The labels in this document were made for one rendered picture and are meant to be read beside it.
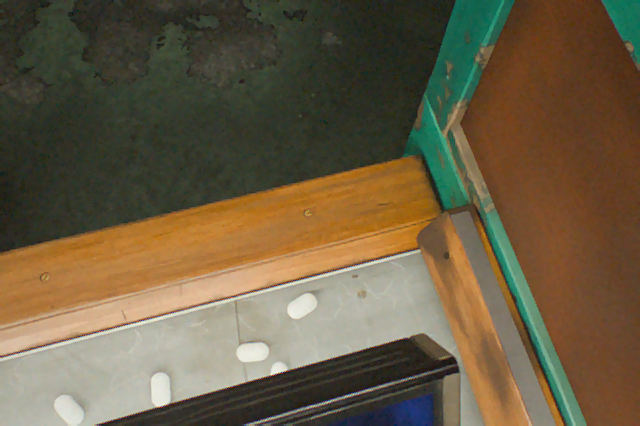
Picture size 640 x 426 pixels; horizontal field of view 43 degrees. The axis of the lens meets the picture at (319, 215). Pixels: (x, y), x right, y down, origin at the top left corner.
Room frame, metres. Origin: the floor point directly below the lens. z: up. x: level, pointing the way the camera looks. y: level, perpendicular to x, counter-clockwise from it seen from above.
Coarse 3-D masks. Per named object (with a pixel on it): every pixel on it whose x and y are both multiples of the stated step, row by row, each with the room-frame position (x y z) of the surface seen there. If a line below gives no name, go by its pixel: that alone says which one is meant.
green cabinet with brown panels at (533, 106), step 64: (512, 0) 0.51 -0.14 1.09; (576, 0) 0.45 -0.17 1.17; (448, 64) 0.54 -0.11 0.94; (512, 64) 0.48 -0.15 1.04; (576, 64) 0.42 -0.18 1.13; (448, 128) 0.51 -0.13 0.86; (512, 128) 0.44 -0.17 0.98; (576, 128) 0.39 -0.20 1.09; (512, 192) 0.40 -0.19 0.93; (576, 192) 0.35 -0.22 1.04; (512, 256) 0.36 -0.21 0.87; (576, 256) 0.31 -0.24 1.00; (576, 320) 0.27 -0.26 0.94; (576, 384) 0.23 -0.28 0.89
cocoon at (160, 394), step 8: (152, 376) 0.19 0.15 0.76; (160, 376) 0.19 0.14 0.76; (152, 384) 0.18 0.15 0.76; (160, 384) 0.18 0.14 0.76; (168, 384) 0.18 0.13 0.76; (152, 392) 0.17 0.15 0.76; (160, 392) 0.17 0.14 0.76; (168, 392) 0.17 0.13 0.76; (152, 400) 0.16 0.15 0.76; (160, 400) 0.16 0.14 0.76; (168, 400) 0.17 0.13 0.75
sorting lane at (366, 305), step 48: (288, 288) 0.32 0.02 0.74; (336, 288) 0.33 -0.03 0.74; (384, 288) 0.34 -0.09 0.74; (432, 288) 0.35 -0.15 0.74; (96, 336) 0.22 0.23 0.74; (144, 336) 0.23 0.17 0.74; (192, 336) 0.24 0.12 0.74; (240, 336) 0.25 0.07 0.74; (288, 336) 0.26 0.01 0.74; (336, 336) 0.27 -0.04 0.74; (384, 336) 0.28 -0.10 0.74; (432, 336) 0.30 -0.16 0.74; (0, 384) 0.15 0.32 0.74; (48, 384) 0.16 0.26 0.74; (96, 384) 0.17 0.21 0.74; (144, 384) 0.18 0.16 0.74; (192, 384) 0.19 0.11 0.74
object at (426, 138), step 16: (432, 112) 0.54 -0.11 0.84; (416, 128) 0.56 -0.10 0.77; (432, 128) 0.53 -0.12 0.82; (416, 144) 0.54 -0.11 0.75; (432, 144) 0.52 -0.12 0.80; (432, 160) 0.51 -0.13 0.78; (448, 160) 0.48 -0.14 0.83; (432, 176) 0.50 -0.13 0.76; (448, 176) 0.47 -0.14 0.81; (448, 192) 0.46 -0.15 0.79; (464, 192) 0.44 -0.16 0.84; (448, 208) 0.45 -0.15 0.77
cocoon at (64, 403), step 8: (56, 400) 0.14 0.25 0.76; (64, 400) 0.15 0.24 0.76; (72, 400) 0.15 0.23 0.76; (56, 408) 0.14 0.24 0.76; (64, 408) 0.14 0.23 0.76; (72, 408) 0.14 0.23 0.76; (80, 408) 0.14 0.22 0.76; (64, 416) 0.13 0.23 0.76; (72, 416) 0.13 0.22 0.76; (80, 416) 0.13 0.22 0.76; (72, 424) 0.12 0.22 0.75
